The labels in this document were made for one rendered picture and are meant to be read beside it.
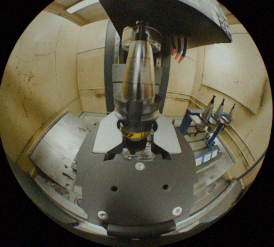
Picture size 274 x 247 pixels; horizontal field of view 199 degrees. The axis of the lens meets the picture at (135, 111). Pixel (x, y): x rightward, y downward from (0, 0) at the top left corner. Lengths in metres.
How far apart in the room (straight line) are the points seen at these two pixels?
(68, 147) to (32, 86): 0.76
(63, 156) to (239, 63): 1.99
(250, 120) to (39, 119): 2.04
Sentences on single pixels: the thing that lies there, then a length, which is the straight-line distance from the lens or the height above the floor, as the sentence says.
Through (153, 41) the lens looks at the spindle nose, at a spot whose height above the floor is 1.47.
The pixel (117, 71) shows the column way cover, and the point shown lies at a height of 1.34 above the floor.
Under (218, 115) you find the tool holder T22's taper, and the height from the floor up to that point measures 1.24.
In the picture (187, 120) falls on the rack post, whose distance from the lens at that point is 0.38.
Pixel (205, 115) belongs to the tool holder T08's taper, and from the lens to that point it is 0.36.
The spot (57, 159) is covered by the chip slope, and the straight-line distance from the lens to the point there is 0.95.
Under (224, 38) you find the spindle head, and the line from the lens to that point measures 0.40.
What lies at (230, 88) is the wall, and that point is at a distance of 1.11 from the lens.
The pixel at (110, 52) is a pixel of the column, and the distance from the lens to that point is 0.88.
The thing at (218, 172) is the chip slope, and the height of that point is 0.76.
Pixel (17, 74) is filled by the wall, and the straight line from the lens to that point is 1.02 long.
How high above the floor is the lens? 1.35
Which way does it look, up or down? 29 degrees down
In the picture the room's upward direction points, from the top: 4 degrees clockwise
